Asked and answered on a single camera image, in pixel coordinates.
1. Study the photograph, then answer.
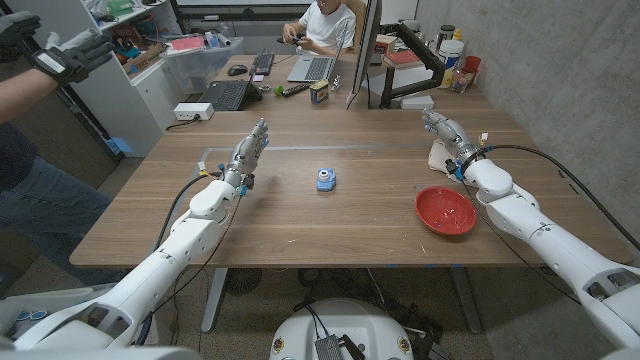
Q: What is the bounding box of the white tub with lid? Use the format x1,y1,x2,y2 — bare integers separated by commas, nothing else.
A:
439,39,465,71

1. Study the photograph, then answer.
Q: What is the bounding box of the red dish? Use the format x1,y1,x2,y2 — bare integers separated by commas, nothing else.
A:
414,185,478,237

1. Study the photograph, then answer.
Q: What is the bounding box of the blue toy camera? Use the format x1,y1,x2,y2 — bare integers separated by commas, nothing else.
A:
315,167,337,193

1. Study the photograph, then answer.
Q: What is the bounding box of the bare person forearm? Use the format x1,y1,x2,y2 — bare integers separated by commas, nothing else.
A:
0,68,54,125

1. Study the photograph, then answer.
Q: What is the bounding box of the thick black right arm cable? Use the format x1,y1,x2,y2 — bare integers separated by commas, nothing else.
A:
487,144,640,251

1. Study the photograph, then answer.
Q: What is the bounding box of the silver laptop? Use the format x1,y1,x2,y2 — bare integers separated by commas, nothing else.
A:
286,22,350,84

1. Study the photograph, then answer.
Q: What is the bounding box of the clear plastic storage bin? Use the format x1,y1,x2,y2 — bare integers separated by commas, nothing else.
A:
160,36,245,95

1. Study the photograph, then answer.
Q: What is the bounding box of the white power strip box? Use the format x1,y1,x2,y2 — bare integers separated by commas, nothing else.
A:
173,102,215,122

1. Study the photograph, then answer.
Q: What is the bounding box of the black laptop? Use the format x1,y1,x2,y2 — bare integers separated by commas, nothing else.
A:
198,79,264,112

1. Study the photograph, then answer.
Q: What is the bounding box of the beige cheesecloth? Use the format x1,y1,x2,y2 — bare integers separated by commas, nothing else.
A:
427,138,469,176

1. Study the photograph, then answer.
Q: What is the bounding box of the seated person white t-shirt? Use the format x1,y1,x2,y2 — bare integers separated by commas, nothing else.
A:
281,0,357,56

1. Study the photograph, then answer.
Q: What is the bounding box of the pink pouch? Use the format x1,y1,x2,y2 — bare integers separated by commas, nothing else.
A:
170,35,206,52

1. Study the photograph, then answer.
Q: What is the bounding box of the clear glass jar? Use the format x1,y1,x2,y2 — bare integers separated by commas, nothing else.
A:
452,69,475,94

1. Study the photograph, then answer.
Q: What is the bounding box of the black keyboard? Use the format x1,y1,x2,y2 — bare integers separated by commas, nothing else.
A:
248,51,276,77

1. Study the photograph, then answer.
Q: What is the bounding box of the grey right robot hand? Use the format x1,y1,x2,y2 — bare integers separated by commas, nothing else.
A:
421,108,481,174

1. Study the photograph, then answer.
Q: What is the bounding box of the grey table leg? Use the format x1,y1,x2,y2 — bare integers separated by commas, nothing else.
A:
200,267,229,334
448,266,484,335

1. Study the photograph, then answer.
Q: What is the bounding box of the cardboard box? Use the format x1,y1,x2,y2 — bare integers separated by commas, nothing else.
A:
122,42,166,76

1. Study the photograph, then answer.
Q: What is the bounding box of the standing person in jeans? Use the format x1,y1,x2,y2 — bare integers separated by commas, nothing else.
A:
0,122,126,296

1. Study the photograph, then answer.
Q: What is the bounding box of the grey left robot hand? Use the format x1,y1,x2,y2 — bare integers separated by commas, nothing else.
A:
221,118,270,196

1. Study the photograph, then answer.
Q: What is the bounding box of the white robot torso base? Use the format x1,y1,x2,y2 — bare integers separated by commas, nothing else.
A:
269,298,415,360

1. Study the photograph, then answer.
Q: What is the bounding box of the black lidded jar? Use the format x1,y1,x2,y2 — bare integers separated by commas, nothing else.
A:
436,24,456,51

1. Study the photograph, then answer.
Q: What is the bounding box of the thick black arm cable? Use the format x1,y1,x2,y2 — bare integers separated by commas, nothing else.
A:
152,171,226,251
487,144,640,251

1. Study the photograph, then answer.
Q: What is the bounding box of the black grey glove with label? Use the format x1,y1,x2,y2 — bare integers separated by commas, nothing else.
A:
29,28,116,85

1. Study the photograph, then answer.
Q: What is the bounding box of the yellow printed box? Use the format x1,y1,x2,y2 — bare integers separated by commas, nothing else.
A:
309,79,330,105

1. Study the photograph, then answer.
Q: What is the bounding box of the red book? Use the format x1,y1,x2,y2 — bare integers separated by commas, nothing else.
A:
382,49,425,70

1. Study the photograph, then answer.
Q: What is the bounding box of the computer monitor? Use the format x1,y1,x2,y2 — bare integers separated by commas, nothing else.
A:
349,0,384,96

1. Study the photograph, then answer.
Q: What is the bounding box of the white shelf cabinet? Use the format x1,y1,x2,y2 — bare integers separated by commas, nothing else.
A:
4,0,182,159

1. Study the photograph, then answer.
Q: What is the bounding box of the flat white box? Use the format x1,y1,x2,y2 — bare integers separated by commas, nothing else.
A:
399,94,435,111

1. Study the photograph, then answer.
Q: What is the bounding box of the black floor fan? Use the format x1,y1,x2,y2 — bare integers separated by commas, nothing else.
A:
224,268,263,296

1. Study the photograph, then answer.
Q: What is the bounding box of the black remote control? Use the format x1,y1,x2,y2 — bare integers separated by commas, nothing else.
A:
282,82,311,98

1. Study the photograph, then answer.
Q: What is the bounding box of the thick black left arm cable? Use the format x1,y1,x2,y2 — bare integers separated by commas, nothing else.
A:
152,171,226,251

